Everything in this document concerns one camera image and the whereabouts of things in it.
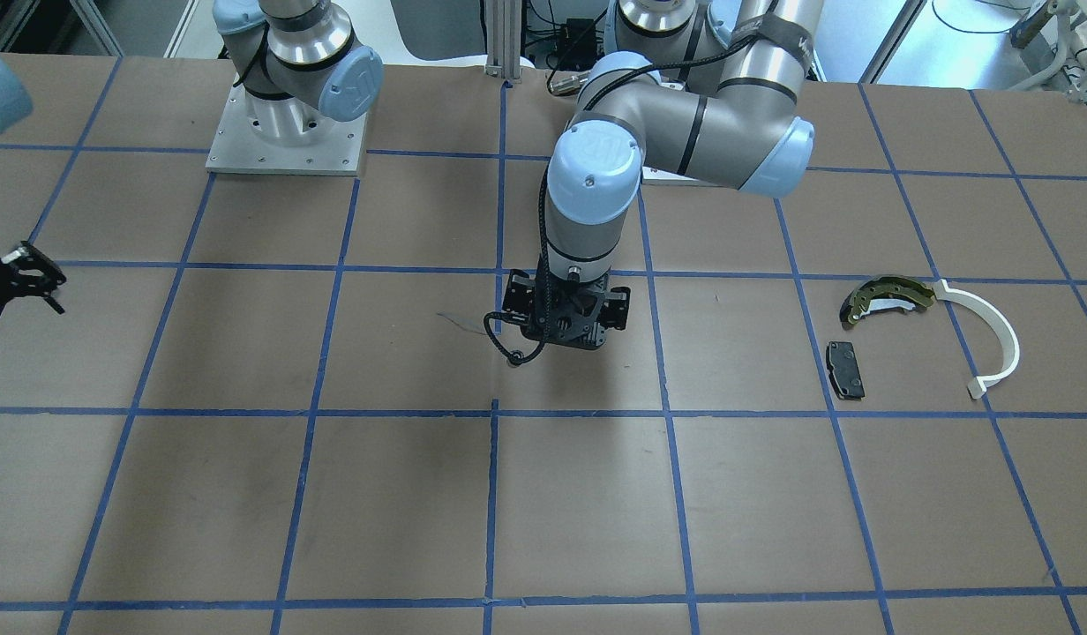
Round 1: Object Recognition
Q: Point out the white curved plastic part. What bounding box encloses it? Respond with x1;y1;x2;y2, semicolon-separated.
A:
933;279;1021;400

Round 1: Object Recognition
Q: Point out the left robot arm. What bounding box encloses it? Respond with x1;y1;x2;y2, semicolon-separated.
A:
484;1;823;350

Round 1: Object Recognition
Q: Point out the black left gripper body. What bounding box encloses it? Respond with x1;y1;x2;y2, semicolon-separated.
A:
502;269;630;350

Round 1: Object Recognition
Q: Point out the black brake pad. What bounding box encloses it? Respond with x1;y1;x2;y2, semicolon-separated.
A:
825;340;866;400

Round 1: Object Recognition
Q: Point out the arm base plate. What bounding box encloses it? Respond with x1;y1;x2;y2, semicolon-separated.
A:
207;85;370;176
633;80;761;189

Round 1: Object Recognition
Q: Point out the olive brake shoe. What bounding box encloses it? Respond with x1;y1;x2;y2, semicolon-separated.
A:
839;276;936;328

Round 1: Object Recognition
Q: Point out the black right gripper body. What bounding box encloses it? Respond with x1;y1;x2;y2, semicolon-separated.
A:
0;242;67;315

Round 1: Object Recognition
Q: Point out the aluminium frame post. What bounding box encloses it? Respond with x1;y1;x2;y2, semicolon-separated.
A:
482;0;522;85

